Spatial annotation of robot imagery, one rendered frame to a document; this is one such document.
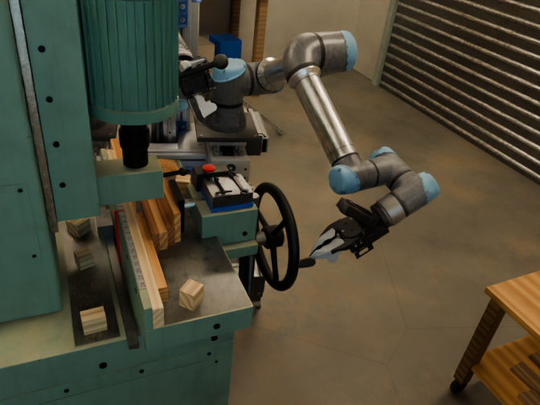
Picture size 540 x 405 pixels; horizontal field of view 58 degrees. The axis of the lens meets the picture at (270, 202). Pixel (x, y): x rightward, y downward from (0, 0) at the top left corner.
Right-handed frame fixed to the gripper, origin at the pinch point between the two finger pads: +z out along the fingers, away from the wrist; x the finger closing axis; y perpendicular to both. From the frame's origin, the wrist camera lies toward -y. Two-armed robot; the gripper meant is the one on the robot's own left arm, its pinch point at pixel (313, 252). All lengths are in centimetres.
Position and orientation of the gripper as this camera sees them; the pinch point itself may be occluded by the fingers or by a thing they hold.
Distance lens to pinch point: 123.2
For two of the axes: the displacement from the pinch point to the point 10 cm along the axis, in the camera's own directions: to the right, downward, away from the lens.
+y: 3.7, 6.5, 6.6
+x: -3.8, -5.4, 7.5
